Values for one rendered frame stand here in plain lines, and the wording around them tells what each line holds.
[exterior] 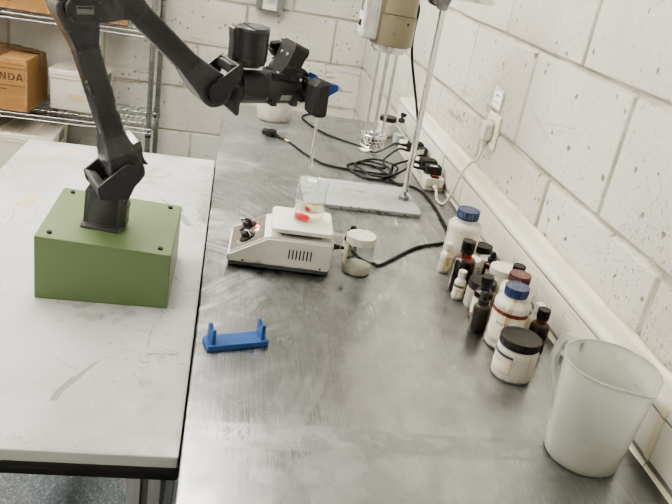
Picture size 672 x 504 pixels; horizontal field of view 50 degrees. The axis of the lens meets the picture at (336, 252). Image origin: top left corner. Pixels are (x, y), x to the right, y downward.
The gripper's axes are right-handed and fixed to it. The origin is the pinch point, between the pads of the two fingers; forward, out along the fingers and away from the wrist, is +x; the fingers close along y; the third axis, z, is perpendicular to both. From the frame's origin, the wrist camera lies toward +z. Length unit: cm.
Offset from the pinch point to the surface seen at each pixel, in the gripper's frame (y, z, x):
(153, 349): -23, -34, -38
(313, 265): -6.8, -32.9, -0.7
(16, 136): 231, -80, -14
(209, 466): -50, -34, -40
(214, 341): -26, -33, -29
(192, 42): 237, -35, 71
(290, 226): -2.3, -26.2, -4.2
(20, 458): -39, -35, -59
